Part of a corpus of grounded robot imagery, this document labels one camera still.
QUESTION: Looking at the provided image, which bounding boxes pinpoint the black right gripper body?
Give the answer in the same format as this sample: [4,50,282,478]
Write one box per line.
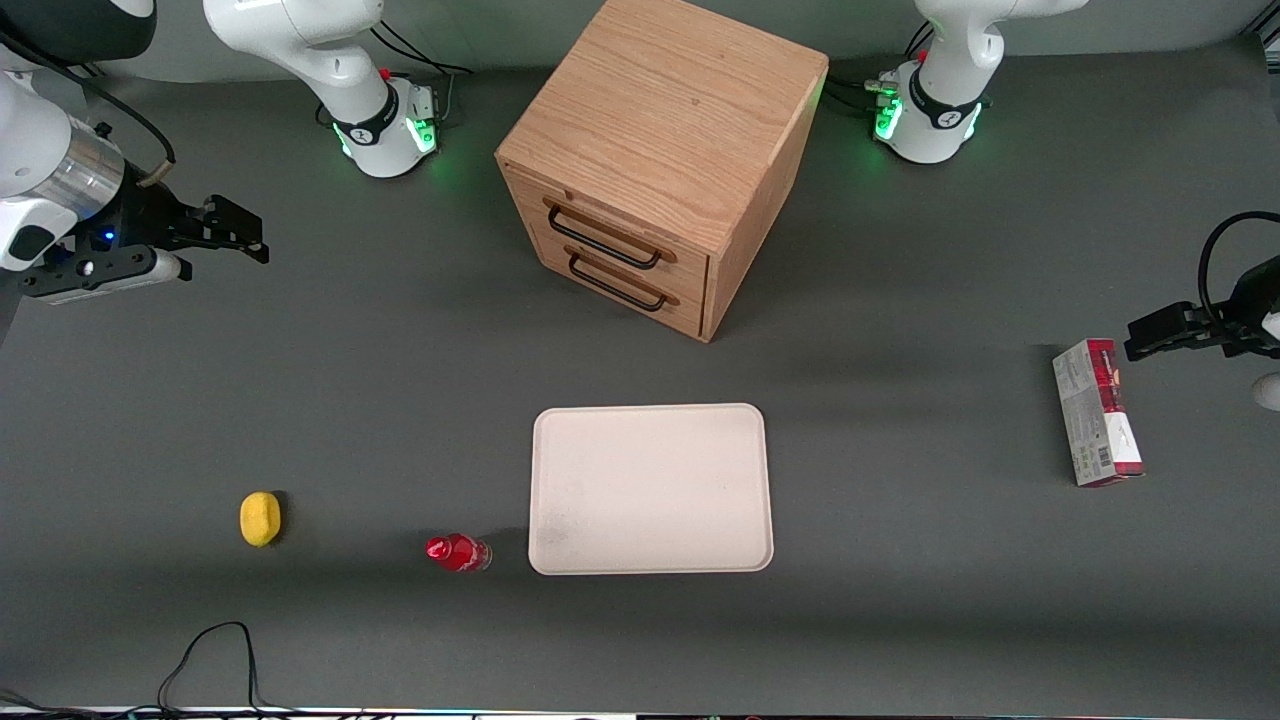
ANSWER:
[60,185,211,263]

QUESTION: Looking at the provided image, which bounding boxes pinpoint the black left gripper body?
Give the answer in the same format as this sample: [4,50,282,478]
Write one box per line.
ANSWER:
[1224,255,1280,357]

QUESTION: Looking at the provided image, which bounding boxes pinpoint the red coke bottle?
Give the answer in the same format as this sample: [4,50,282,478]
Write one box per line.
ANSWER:
[425,532,494,574]

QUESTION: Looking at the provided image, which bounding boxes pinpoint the cream rectangular tray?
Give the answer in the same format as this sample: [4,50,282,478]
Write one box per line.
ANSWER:
[528,403,776,577]

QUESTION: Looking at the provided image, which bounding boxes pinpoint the red and white carton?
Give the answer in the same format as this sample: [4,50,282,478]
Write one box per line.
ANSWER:
[1051,338,1147,489]

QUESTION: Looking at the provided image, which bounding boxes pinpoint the yellow lemon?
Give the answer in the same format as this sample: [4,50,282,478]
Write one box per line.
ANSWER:
[239,490,284,549]

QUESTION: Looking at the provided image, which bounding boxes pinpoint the dark grey table mat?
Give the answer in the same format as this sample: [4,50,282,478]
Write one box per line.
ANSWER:
[0,35,1280,716]

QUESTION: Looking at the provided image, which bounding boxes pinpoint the wooden drawer cabinet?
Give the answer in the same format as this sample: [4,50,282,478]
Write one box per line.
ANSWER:
[495,0,830,344]

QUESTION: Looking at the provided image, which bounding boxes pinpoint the wooden drawer front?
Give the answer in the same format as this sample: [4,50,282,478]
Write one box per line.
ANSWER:
[535,232,711,339]
[505,165,713,301]

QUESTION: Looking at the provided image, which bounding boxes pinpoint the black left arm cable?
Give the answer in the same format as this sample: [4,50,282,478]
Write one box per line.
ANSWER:
[1197,211,1280,323]

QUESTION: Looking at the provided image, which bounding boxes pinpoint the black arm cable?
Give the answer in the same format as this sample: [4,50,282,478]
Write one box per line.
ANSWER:
[0,30,178,191]
[1197,211,1280,323]

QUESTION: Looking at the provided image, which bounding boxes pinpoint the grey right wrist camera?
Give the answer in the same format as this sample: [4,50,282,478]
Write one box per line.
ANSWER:
[18,243,193,306]

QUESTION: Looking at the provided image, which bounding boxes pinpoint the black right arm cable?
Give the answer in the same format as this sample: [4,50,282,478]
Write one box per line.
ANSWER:
[0,30,178,191]

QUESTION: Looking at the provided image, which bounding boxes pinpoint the black right base cables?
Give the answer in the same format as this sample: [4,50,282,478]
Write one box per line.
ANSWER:
[368,18,473,77]

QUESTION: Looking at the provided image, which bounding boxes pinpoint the black base cables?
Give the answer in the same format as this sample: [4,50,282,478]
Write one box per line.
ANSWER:
[828,18,936,116]
[368,18,473,77]

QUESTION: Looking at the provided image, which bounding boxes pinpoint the black drawer handle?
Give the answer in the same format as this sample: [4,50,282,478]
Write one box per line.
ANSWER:
[565,245,681,313]
[545,200,678,271]

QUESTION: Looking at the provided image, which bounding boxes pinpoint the thin black looped cable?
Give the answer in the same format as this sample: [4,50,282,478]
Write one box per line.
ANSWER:
[0,621,301,720]

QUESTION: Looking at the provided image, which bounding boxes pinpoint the black left base cables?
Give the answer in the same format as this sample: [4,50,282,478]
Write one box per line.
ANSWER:
[828,18,936,116]

